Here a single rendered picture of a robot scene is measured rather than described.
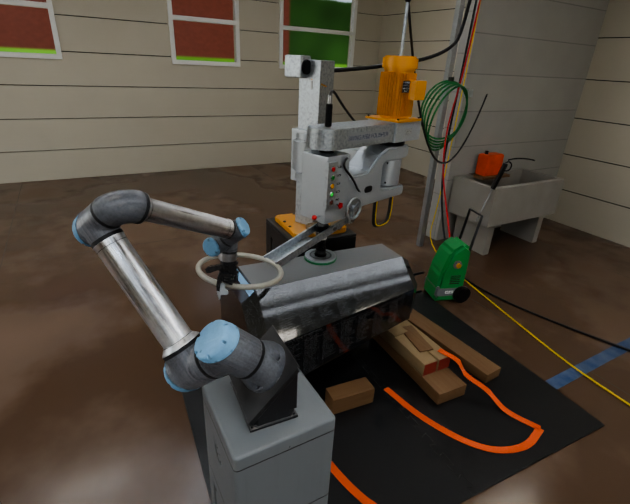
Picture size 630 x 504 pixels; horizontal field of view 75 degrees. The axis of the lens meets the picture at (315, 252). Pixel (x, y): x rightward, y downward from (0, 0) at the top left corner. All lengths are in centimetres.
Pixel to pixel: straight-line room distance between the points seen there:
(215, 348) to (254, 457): 40
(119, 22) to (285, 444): 740
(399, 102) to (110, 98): 603
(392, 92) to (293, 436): 220
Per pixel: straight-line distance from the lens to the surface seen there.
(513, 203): 534
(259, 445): 155
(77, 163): 830
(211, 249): 192
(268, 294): 242
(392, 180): 305
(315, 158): 250
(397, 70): 294
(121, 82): 816
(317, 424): 161
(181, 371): 154
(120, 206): 150
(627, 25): 695
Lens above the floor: 204
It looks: 25 degrees down
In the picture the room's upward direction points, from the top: 3 degrees clockwise
